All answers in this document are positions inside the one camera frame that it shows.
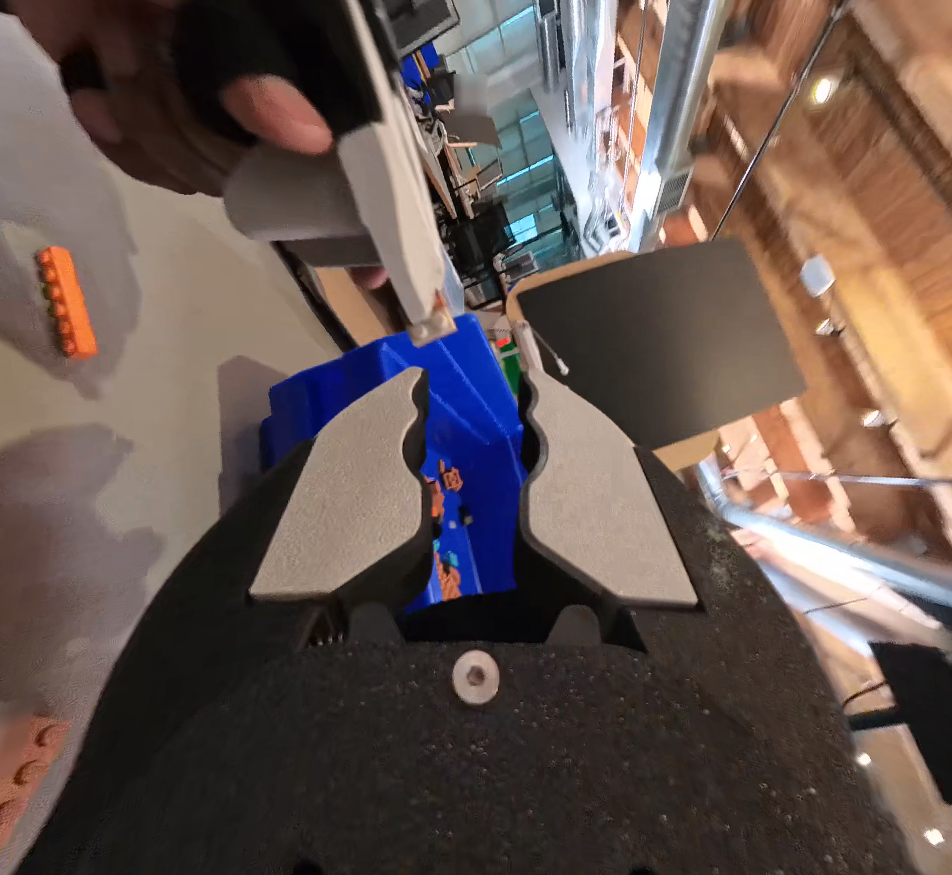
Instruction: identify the orange toy brick plate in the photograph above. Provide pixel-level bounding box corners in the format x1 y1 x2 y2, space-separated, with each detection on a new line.
34 246 101 361

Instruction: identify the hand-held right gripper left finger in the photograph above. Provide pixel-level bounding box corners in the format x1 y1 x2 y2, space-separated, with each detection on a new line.
249 367 435 603

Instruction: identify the pile of loose toy bricks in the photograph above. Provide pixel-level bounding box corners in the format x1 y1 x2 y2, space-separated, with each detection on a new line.
422 458 478 602

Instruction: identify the brick chunk with coloured studs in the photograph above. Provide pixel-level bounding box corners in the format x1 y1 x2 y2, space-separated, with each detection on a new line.
0 710 73 827

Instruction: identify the blue plastic bin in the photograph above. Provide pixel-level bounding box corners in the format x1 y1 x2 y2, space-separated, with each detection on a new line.
258 312 531 616

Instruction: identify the silver air duct with grille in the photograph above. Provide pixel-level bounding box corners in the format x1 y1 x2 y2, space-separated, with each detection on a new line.
627 0 745 252

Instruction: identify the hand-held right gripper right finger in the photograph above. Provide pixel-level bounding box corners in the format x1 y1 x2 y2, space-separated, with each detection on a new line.
517 369 699 610

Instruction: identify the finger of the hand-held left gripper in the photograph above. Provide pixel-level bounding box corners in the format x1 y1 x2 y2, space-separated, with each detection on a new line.
326 0 449 329
271 237 388 271

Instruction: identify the black stand bar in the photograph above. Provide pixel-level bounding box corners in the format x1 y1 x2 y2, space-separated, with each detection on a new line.
844 639 952 805

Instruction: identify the black plywood-edged panel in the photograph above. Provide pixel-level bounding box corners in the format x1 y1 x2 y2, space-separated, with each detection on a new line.
506 237 809 476
448 112 504 148

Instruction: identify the black office chair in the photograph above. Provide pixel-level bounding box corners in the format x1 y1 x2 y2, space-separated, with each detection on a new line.
452 204 516 288

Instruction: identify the person's left hand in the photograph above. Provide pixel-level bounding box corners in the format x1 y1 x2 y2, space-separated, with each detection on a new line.
41 0 336 197

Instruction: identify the small pale brick piece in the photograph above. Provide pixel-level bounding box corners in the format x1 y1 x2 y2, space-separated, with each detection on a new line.
408 289 458 349

